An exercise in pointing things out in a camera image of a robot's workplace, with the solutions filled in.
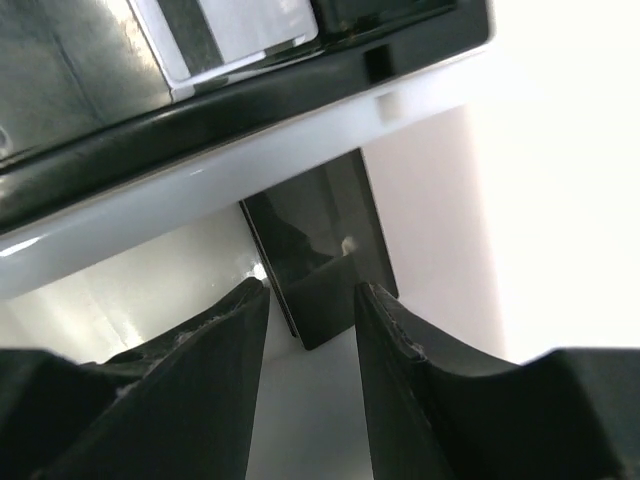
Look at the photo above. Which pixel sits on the black white three-bin tray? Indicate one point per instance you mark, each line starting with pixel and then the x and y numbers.
pixel 120 207

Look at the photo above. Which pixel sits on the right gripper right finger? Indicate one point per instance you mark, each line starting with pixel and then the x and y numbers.
pixel 438 408

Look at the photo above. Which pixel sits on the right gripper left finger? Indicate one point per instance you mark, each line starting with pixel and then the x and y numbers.
pixel 179 406

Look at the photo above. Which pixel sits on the silver white card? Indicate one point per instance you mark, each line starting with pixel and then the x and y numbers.
pixel 195 42

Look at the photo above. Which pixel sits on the black VIP credit card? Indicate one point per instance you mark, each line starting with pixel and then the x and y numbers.
pixel 319 235

